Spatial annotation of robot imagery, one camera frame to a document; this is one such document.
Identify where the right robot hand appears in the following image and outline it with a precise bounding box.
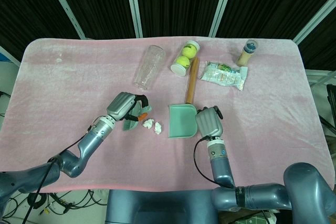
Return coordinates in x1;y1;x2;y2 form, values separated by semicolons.
195;106;224;138

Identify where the yellow tennis ball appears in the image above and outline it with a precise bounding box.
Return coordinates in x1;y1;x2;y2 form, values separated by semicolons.
175;55;191;69
182;43;198;58

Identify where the black floor cable bundle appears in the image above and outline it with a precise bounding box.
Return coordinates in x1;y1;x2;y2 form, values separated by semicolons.
7;189;109;218

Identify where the clear textured glass tumbler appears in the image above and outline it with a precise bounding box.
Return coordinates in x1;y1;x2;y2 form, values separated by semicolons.
133;45;166;89

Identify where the clear tennis ball tube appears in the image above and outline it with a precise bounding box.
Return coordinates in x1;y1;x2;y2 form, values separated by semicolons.
170;40;202;77

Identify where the beige bottle with blue cap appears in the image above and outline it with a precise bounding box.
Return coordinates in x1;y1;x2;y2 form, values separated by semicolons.
236;39;258;67

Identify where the wooden rolling pin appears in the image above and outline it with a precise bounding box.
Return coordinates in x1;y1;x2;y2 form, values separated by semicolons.
185;56;201;104

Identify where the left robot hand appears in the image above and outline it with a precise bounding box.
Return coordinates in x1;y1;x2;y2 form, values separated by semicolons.
107;92;152;122

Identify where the blue-grey robot torso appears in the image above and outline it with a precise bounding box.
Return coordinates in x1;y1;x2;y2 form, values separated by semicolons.
104;189;218;224

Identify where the white aluminium partition post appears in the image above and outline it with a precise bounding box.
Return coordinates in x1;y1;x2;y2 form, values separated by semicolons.
293;0;336;45
0;45;21;65
123;0;144;38
209;0;238;38
43;0;86;40

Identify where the pink table cloth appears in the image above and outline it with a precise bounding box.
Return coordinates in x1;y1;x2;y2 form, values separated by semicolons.
0;36;333;192

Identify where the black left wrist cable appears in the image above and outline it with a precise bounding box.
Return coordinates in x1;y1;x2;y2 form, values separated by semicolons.
23;123;98;224

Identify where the grey metal frame stand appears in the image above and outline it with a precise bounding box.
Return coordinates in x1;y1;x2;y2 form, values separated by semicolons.
306;68;336;141

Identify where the green hand brush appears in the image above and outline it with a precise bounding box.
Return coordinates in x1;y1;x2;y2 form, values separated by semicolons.
122;104;153;132

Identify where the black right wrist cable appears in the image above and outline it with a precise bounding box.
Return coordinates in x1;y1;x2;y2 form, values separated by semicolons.
193;135;234;189

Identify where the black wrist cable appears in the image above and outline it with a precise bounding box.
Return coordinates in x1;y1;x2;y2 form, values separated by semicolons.
193;135;234;189
23;123;98;224

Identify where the white green snack packet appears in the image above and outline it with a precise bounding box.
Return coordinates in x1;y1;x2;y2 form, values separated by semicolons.
201;60;249;91

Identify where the green dustpan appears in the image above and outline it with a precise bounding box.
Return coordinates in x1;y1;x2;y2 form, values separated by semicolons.
167;104;199;138

